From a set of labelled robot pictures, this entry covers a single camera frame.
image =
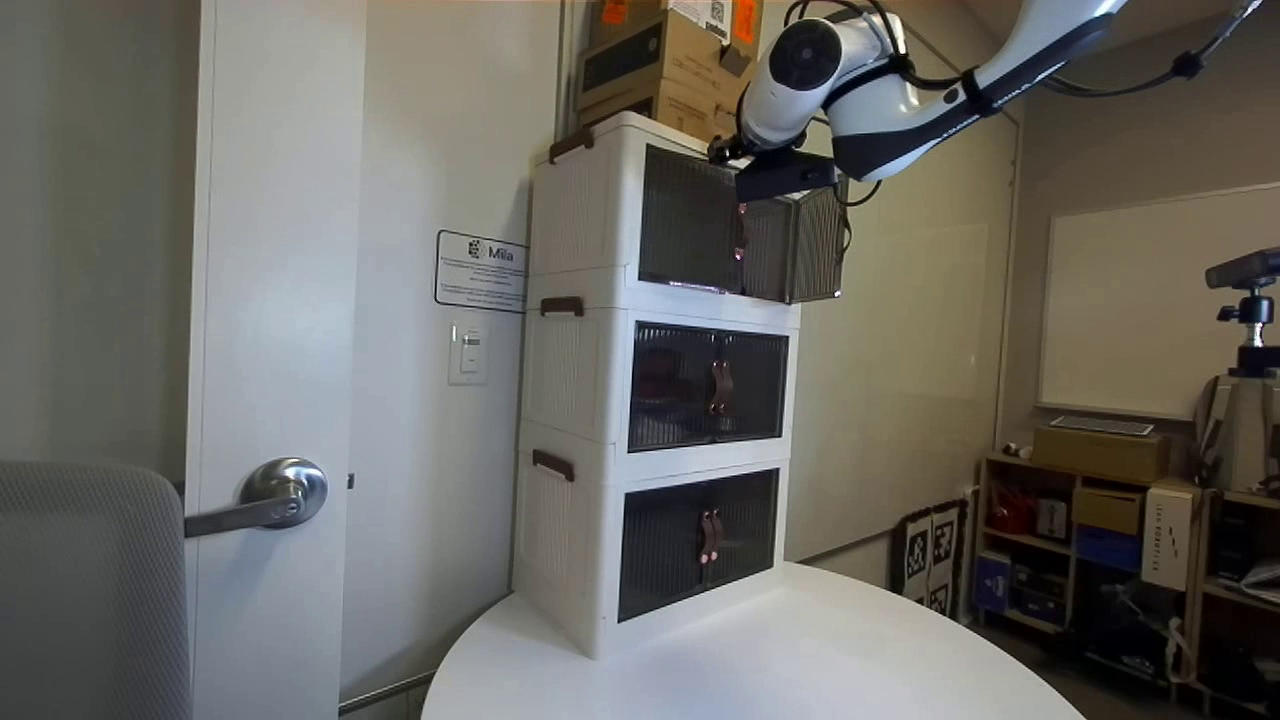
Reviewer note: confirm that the camera tripod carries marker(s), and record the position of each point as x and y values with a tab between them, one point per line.
1254	401

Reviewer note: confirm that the black camera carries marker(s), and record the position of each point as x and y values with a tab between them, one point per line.
1244	269

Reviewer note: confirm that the grey chair back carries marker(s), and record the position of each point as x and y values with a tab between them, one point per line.
81	602

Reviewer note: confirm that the white light switch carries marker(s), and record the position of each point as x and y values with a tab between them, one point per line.
467	358

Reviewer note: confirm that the white box with outlets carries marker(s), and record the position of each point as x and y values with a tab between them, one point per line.
1171	535

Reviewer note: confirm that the white stacked storage cabinet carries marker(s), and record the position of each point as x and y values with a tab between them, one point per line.
572	401

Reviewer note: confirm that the white room door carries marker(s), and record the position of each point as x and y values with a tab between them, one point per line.
273	264

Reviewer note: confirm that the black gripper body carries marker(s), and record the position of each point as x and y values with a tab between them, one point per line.
786	176

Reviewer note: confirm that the white wall sign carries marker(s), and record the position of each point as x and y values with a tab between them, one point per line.
482	269

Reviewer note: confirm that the dark translucent cabinet door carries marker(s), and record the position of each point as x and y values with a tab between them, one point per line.
661	552
755	384
671	384
744	526
798	247

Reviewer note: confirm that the wooden storage shelf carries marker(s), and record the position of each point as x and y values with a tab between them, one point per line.
1055	560

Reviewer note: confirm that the flat cardboard box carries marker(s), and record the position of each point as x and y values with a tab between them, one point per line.
1100	450

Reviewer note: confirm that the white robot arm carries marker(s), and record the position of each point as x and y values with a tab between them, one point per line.
922	105

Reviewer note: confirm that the dark wooden shelf unit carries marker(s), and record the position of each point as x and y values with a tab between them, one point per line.
1242	602

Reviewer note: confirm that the cardboard box with orange labels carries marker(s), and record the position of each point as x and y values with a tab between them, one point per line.
680	18

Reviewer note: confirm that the large brown cardboard box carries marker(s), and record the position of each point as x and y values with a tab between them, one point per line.
661	82

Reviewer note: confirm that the black framed tag board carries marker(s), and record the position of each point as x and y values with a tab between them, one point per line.
928	557

